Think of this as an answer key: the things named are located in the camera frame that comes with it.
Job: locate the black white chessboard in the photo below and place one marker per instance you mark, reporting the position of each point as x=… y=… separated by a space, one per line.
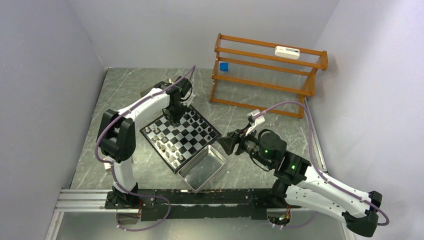
x=193 y=134

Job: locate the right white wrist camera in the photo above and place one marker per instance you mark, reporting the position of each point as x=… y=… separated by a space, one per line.
x=255 y=119

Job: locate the gold tin of white pieces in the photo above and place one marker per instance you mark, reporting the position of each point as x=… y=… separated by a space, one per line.
x=160 y=85

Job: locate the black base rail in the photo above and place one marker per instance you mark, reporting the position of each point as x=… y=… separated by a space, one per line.
x=154 y=204

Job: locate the blue cube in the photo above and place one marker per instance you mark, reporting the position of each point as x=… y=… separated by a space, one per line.
x=223 y=66

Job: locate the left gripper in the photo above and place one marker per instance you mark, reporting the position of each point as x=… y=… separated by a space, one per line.
x=174 y=119

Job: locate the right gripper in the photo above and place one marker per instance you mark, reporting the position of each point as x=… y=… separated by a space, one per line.
x=228 y=142

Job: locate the small white card box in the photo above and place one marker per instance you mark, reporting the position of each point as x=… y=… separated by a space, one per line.
x=108 y=163

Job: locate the silver metal tin lid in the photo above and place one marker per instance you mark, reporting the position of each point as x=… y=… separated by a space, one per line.
x=202 y=168

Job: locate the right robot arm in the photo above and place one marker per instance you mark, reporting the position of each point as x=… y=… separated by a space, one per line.
x=298 y=183

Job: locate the orange wooden rack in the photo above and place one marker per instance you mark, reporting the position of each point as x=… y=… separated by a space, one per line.
x=253 y=63

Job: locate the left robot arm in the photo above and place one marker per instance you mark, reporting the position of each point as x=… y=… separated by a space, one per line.
x=116 y=140

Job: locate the white rectangular device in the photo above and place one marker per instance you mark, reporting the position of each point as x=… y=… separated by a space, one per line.
x=287 y=52

